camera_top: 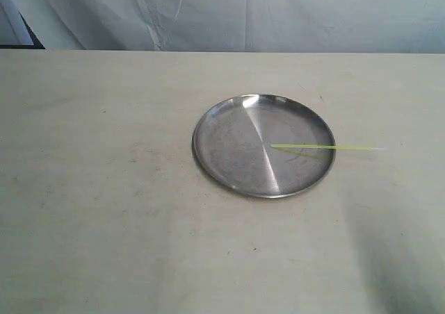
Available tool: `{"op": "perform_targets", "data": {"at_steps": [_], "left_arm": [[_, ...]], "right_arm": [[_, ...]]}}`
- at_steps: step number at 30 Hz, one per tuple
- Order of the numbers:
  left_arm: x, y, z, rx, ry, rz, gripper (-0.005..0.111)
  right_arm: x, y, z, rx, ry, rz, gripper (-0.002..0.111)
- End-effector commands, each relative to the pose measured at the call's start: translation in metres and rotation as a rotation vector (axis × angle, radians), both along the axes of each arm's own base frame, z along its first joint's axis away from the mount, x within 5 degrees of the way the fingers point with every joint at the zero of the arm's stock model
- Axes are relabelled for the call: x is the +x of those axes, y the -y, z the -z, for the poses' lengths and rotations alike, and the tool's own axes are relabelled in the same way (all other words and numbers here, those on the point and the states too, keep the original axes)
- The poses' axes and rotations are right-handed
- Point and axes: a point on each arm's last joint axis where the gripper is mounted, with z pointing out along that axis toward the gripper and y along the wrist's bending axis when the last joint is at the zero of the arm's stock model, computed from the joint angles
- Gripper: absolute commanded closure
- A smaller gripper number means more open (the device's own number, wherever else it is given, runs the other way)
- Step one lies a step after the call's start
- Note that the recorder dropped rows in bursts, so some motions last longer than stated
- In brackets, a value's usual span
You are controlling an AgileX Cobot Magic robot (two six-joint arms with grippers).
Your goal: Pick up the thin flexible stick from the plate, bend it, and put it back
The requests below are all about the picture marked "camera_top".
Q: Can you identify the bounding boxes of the thin green plastic stick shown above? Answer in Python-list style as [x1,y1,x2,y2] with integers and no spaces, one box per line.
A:
[271,144,387,151]

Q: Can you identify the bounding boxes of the round steel plate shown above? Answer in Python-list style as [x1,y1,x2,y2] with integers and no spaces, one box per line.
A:
[192,94,336,199]

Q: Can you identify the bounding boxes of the white backdrop cloth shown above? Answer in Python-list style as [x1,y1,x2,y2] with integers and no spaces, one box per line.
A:
[12,0,444,53]

